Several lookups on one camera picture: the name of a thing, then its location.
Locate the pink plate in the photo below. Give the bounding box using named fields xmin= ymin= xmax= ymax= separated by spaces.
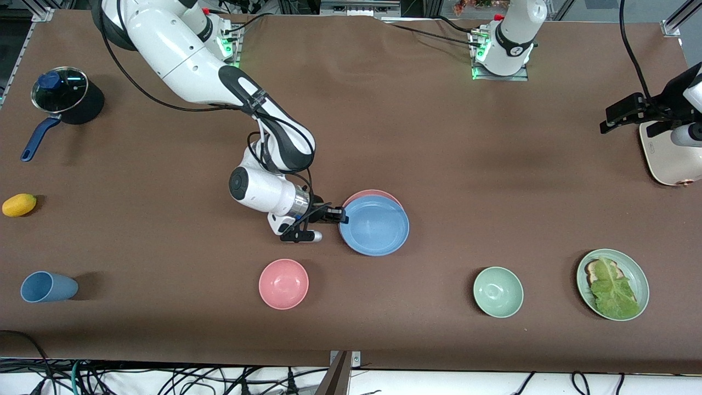
xmin=342 ymin=189 xmax=404 ymax=212

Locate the blue plate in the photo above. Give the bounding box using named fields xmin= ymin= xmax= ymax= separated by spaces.
xmin=338 ymin=196 xmax=410 ymax=257

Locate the beige toaster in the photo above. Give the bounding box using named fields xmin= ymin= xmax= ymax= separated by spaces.
xmin=639 ymin=123 xmax=702 ymax=187

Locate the small pink bowl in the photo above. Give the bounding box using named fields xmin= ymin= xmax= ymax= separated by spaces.
xmin=258 ymin=258 xmax=309 ymax=311

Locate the brown table mat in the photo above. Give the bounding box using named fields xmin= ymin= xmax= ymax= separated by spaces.
xmin=0 ymin=8 xmax=702 ymax=375

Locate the green plate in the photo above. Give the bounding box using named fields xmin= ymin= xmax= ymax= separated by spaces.
xmin=576 ymin=249 xmax=650 ymax=321

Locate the toasted bread slice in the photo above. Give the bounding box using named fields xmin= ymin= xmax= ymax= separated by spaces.
xmin=585 ymin=259 xmax=620 ymax=286

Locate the dark slanted pole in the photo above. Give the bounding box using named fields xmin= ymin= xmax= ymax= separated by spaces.
xmin=315 ymin=351 xmax=352 ymax=395

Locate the green lettuce leaf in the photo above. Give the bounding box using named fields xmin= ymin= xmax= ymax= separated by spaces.
xmin=590 ymin=256 xmax=641 ymax=320

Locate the colourful flower decoration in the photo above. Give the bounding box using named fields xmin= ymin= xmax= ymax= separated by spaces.
xmin=452 ymin=0 xmax=513 ymax=14

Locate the small green bowl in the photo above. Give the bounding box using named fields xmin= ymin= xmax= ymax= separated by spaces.
xmin=473 ymin=267 xmax=524 ymax=318

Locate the grey metal box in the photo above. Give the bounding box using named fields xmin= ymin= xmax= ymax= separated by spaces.
xmin=320 ymin=0 xmax=402 ymax=17

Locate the blue cup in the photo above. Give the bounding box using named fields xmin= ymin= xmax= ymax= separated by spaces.
xmin=20 ymin=271 xmax=79 ymax=303

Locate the glass lid with blue knob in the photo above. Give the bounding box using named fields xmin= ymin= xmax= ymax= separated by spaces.
xmin=31 ymin=66 xmax=89 ymax=113

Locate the yellow lemon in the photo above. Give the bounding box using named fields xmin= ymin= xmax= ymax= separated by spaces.
xmin=2 ymin=193 xmax=37 ymax=217

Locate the aluminium frame profile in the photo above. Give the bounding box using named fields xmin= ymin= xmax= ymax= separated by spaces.
xmin=661 ymin=0 xmax=702 ymax=36
xmin=30 ymin=0 xmax=75 ymax=22

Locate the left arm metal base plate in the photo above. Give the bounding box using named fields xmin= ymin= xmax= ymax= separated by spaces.
xmin=471 ymin=30 xmax=530 ymax=82

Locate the metal table bracket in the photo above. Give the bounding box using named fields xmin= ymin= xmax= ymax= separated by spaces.
xmin=329 ymin=350 xmax=361 ymax=369

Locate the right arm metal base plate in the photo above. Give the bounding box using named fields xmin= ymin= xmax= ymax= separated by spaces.
xmin=217 ymin=25 xmax=242 ymax=69

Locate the left base black cable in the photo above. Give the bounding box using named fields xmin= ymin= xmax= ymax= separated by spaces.
xmin=428 ymin=14 xmax=479 ymax=35
xmin=384 ymin=21 xmax=483 ymax=49

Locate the base black cable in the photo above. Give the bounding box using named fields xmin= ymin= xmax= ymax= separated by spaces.
xmin=384 ymin=21 xmax=483 ymax=49
xmin=428 ymin=14 xmax=479 ymax=35
xmin=219 ymin=11 xmax=275 ymax=36

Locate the right base black cable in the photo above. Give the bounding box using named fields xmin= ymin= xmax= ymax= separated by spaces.
xmin=219 ymin=11 xmax=275 ymax=36

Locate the black pot with blue handle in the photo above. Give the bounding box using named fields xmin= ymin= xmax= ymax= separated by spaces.
xmin=21 ymin=66 xmax=105 ymax=163

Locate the thick black floor cable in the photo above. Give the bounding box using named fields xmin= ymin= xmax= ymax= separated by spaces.
xmin=0 ymin=329 xmax=55 ymax=395

